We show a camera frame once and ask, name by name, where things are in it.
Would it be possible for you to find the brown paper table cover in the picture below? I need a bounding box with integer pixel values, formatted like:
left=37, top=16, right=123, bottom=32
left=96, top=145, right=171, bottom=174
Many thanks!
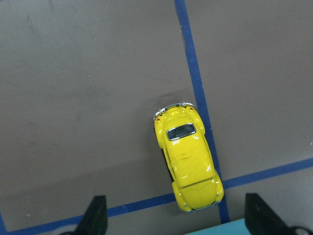
left=0, top=0, right=313, bottom=235

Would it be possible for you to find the yellow toy beetle car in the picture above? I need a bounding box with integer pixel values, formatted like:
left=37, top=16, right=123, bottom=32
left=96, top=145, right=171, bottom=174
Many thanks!
left=154, top=102, right=224, bottom=212

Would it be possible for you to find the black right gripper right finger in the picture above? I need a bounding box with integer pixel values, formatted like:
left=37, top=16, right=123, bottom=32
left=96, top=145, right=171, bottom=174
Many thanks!
left=245, top=193, right=286, bottom=235

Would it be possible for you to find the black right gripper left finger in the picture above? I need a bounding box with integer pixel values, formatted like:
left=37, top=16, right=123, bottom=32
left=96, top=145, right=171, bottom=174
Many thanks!
left=75, top=195, right=108, bottom=235

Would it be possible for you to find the light blue storage bin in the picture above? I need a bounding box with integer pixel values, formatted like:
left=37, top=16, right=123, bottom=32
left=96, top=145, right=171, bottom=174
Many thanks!
left=188, top=218, right=250, bottom=235

